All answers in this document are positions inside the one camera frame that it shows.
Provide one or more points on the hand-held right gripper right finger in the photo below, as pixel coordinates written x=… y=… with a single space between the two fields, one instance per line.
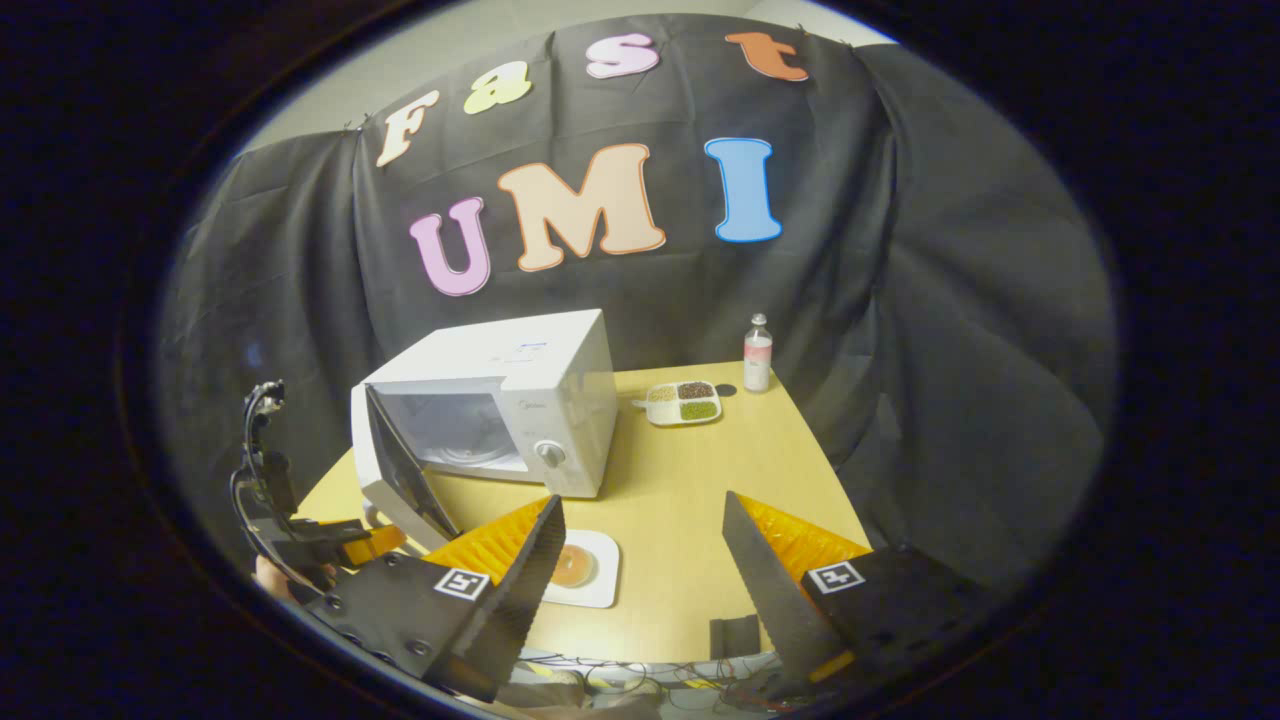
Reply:
x=770 y=600

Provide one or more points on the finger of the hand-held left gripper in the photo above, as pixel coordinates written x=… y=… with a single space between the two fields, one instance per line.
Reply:
x=375 y=542

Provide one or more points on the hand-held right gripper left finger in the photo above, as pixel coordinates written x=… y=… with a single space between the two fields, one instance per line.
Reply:
x=520 y=600

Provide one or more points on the sugared doughnut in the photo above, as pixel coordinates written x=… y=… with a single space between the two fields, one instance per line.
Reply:
x=573 y=566

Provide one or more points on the white microwave oven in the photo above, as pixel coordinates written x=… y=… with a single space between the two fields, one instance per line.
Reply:
x=560 y=400

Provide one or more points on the small black box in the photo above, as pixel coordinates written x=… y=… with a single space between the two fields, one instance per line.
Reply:
x=735 y=638

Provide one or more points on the small white plate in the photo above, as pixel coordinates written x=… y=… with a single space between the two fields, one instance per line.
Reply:
x=603 y=580

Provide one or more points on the divided white dish of grains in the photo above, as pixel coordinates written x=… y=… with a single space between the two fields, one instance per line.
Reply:
x=683 y=403

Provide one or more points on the small bottle with pink label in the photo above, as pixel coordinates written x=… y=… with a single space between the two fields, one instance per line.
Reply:
x=757 y=360

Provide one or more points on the black backdrop cloth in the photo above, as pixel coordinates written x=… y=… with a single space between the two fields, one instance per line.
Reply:
x=900 y=300

